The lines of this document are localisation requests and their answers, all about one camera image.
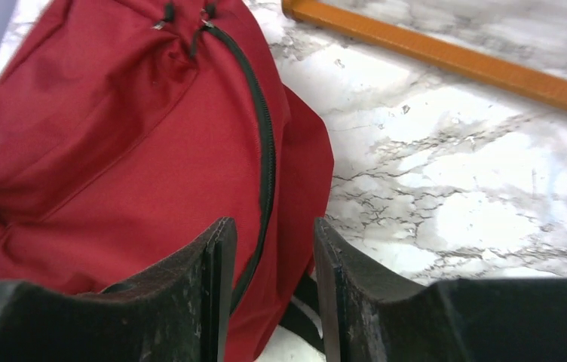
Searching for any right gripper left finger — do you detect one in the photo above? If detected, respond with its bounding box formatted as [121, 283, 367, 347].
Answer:
[0, 217, 237, 361]

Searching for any orange wooden shelf rack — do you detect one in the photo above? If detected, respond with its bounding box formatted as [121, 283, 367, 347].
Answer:
[281, 1, 567, 111]

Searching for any red student backpack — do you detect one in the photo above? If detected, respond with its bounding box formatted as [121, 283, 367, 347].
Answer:
[0, 1, 334, 361]

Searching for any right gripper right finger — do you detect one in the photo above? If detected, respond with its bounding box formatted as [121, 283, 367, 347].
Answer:
[314, 219, 567, 361]

